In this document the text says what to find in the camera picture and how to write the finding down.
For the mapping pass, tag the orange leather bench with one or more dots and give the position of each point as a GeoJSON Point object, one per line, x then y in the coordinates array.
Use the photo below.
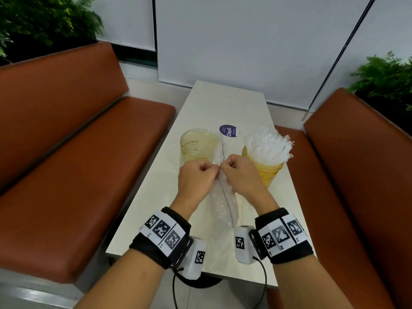
{"type": "Point", "coordinates": [74, 157]}
{"type": "Point", "coordinates": [354, 164]}

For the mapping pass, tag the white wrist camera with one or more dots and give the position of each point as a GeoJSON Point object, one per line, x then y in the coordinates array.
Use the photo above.
{"type": "Point", "coordinates": [196, 260]}
{"type": "Point", "coordinates": [241, 246]}

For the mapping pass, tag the person's left hand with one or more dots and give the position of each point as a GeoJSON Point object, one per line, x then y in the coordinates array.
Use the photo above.
{"type": "Point", "coordinates": [196, 180]}

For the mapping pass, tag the person's right forearm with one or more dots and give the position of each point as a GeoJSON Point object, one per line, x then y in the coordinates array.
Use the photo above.
{"type": "Point", "coordinates": [305, 286]}

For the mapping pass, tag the clear plastic bag white label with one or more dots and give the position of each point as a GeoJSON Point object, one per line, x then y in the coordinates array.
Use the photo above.
{"type": "Point", "coordinates": [222, 205]}

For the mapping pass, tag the black marker wristband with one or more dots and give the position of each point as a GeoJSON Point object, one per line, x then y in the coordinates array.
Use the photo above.
{"type": "Point", "coordinates": [161, 231]}
{"type": "Point", "coordinates": [283, 236]}

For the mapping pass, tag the thin black window bar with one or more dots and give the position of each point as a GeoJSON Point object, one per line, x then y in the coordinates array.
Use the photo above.
{"type": "Point", "coordinates": [346, 45]}

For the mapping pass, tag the person's right hand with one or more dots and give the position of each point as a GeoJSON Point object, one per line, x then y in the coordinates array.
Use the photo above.
{"type": "Point", "coordinates": [244, 180]}

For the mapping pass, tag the round purple sticker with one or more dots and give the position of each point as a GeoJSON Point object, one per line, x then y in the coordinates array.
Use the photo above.
{"type": "Point", "coordinates": [228, 130]}

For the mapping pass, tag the green fern plants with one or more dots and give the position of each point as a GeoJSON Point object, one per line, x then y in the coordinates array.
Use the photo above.
{"type": "Point", "coordinates": [42, 22]}
{"type": "Point", "coordinates": [383, 77]}

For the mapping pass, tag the white roller blind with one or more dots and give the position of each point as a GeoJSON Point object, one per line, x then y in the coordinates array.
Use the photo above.
{"type": "Point", "coordinates": [128, 22]}

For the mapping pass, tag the black planter box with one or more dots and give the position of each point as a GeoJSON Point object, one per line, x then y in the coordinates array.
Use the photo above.
{"type": "Point", "coordinates": [392, 115]}
{"type": "Point", "coordinates": [38, 53]}

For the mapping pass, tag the yellow plastic jar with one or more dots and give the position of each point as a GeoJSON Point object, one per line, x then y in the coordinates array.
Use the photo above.
{"type": "Point", "coordinates": [193, 154]}
{"type": "Point", "coordinates": [268, 175]}

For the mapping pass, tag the black table base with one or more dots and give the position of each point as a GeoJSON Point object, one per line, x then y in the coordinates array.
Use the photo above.
{"type": "Point", "coordinates": [206, 283]}

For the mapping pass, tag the fanned cluster of white straws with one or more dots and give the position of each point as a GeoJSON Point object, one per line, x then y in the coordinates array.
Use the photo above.
{"type": "Point", "coordinates": [267, 146]}

